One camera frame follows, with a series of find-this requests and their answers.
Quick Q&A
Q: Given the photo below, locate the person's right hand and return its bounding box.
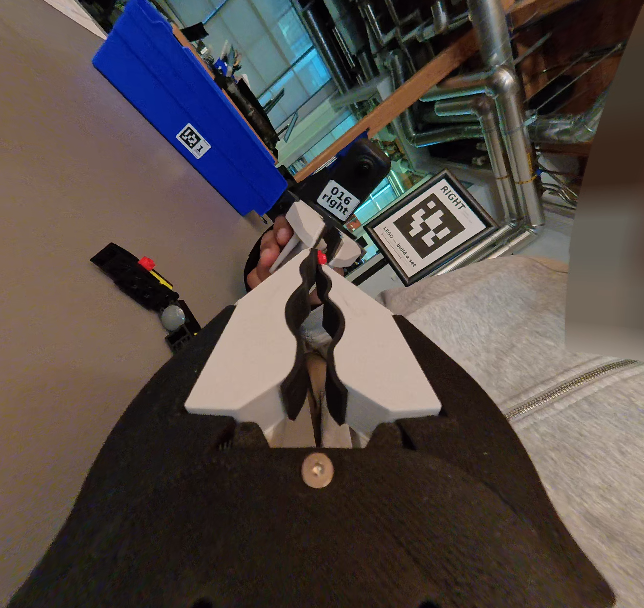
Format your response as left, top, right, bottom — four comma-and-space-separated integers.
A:
247, 216, 303, 292

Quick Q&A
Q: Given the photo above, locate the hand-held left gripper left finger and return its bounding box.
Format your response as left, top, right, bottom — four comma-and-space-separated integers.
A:
184, 249, 317, 449

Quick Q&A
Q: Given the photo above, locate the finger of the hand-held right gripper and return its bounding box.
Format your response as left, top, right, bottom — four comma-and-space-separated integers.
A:
322, 233, 368, 272
269, 201, 328, 274

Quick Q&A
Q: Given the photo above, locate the wooden beam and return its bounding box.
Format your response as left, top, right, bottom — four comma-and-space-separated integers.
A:
294, 0, 644, 182

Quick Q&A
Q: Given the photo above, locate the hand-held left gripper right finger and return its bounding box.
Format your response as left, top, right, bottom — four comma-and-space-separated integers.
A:
316, 264, 443, 449

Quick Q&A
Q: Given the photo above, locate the bundle of silver pipes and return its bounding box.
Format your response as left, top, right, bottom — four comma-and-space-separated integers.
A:
392, 0, 549, 252

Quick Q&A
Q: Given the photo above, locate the black framed marker sign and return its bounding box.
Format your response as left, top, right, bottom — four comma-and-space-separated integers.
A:
363, 168, 500, 287

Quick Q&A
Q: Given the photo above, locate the blue plastic bin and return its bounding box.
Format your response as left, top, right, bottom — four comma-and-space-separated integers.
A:
92, 0, 288, 216

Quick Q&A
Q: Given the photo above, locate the black lego car assembly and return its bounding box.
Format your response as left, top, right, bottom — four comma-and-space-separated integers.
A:
91, 242, 202, 353

